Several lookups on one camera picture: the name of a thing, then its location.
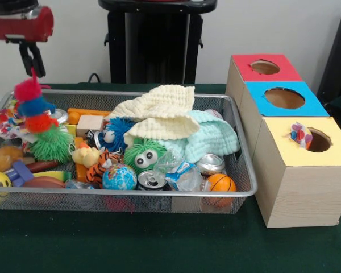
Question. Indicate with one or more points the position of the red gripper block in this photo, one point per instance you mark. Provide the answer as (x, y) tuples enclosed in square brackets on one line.
[(23, 29)]

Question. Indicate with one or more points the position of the multicolour fuzzy caterpillar toy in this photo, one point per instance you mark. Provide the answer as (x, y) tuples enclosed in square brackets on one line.
[(34, 107)]

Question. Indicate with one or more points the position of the colourful polka dot cloth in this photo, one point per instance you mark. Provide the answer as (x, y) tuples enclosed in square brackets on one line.
[(5, 122), (300, 135)]

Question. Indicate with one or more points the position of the cream yellow cloth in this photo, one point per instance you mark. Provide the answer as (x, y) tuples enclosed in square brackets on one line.
[(159, 111)]

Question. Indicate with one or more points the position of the mint green cloth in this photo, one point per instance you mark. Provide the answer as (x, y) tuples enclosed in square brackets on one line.
[(213, 139)]

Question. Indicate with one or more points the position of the clear mesh bin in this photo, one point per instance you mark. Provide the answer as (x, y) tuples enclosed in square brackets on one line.
[(159, 202)]

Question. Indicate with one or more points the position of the wooden box with three holes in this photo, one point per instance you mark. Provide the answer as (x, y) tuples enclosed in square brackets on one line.
[(298, 187)]

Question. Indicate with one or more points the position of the green spiky ball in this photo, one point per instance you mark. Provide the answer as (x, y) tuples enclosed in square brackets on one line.
[(52, 145)]

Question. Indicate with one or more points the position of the blue spiky ball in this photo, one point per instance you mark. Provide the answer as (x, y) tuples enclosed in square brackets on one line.
[(119, 132)]

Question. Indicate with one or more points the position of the tiger plush toy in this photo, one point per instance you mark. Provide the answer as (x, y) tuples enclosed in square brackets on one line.
[(102, 165)]

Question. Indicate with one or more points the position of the green fuzzy toy with eyes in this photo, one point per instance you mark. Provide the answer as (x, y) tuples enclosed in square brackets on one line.
[(143, 154)]

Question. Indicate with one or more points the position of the globe print ball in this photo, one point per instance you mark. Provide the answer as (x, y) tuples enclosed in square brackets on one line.
[(119, 177)]

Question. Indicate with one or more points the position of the silver can with open top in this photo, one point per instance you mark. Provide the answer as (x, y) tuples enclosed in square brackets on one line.
[(152, 181)]

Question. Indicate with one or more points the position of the small orange basketball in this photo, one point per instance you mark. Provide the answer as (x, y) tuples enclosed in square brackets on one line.
[(221, 183)]

